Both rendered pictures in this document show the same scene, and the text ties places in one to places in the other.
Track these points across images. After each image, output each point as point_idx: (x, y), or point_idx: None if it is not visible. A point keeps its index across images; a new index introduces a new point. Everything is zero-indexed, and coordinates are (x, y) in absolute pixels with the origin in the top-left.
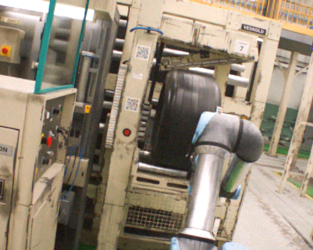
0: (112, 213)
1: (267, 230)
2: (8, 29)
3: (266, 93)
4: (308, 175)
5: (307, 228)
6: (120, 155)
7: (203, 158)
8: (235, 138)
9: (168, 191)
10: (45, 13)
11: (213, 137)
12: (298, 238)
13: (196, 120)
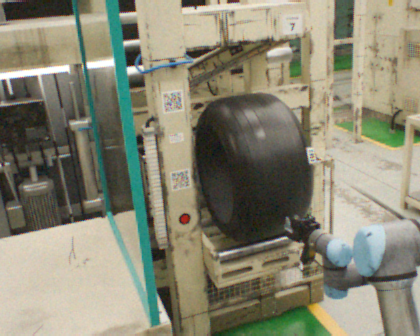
0: (196, 326)
1: (346, 219)
2: None
3: (324, 65)
4: (359, 112)
5: (390, 193)
6: (185, 251)
7: (391, 298)
8: None
9: (266, 273)
10: None
11: (396, 268)
12: (387, 215)
13: (287, 180)
